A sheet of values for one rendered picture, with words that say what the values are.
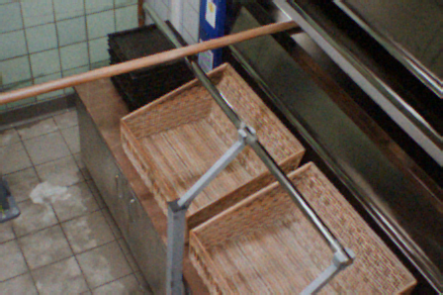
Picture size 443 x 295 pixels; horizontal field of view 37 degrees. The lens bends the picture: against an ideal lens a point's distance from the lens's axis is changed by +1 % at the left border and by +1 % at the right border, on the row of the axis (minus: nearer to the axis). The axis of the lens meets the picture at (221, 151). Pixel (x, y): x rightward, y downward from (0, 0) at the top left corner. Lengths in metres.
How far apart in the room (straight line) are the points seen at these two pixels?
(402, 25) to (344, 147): 0.52
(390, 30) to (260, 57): 0.76
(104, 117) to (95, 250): 0.64
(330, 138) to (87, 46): 1.72
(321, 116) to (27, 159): 1.75
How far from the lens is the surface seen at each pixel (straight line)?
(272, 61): 2.45
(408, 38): 1.81
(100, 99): 2.92
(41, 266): 3.08
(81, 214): 3.24
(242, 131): 1.92
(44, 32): 3.45
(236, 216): 2.29
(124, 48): 2.79
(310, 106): 2.29
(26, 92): 2.01
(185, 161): 2.63
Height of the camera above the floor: 2.48
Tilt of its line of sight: 45 degrees down
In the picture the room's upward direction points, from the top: 6 degrees clockwise
